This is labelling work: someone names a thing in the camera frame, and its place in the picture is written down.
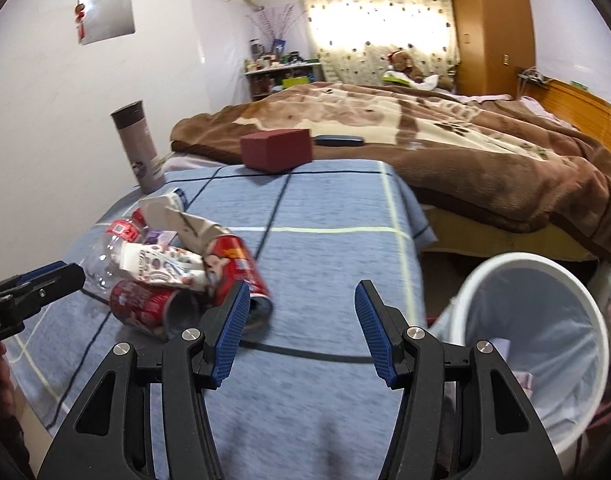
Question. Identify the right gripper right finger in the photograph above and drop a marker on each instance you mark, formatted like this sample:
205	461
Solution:
498	434

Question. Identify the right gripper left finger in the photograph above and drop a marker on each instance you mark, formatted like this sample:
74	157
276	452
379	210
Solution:
108	433

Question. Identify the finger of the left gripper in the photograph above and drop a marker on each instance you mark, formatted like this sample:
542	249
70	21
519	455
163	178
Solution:
19	279
47	288

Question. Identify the clear plastic bottle red label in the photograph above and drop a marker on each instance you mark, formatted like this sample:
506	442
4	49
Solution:
101	266

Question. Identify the red milk can front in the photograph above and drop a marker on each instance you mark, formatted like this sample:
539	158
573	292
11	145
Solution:
143	307

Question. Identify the red milk can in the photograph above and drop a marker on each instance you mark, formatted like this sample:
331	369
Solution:
228	260
143	307

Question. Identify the crushed white paper cup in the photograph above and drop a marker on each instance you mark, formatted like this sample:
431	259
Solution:
192	266

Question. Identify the purple drink carton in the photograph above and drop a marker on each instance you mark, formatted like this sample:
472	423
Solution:
158	237

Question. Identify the white trash bin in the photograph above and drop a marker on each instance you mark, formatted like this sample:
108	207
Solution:
554	331

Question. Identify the blue grid bedsheet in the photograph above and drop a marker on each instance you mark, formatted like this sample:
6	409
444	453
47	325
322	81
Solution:
303	400

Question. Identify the brown grey thermos tumbler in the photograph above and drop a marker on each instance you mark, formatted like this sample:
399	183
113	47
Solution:
139	146

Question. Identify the brown patterned blanket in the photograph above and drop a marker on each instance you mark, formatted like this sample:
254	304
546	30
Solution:
495	162

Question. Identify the dark red box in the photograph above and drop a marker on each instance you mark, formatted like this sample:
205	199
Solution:
274	151

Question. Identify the black phone on bed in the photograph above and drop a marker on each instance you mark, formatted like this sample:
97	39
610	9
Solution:
335	141

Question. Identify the cluttered shelf desk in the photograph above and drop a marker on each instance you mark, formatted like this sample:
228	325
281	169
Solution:
272	71

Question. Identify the wooden headboard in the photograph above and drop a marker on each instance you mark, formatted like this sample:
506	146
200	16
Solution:
587	112

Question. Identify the teddy bear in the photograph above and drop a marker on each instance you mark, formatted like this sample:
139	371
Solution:
402	62

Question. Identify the wooden wardrobe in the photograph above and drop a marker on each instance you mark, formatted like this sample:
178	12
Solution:
496	43

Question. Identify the dotted curtain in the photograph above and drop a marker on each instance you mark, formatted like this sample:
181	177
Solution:
353	38

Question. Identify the silver wall poster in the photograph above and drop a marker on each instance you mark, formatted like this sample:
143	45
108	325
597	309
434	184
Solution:
99	20

